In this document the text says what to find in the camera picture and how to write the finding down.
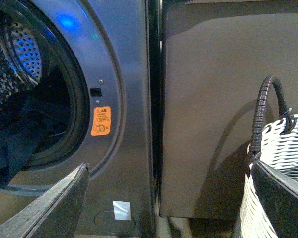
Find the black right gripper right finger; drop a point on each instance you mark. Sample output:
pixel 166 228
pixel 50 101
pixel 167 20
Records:
pixel 278 195

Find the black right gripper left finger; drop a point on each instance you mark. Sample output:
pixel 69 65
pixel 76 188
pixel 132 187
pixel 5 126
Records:
pixel 54 214

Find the dark navy garment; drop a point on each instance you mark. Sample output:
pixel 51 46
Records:
pixel 31 121

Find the grey front-load washing machine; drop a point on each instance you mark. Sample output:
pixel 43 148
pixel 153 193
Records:
pixel 102 50

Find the white woven laundry basket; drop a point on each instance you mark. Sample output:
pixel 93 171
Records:
pixel 279 151

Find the white tape patch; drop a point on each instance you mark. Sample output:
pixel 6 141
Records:
pixel 122 210

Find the orange warning sticker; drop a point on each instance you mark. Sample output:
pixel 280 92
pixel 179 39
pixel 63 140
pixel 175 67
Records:
pixel 101 121

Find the perforated steel washer drum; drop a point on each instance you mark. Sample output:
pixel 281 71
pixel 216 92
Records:
pixel 21 67

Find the black wrapped basket handle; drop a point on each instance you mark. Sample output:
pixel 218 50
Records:
pixel 261 105

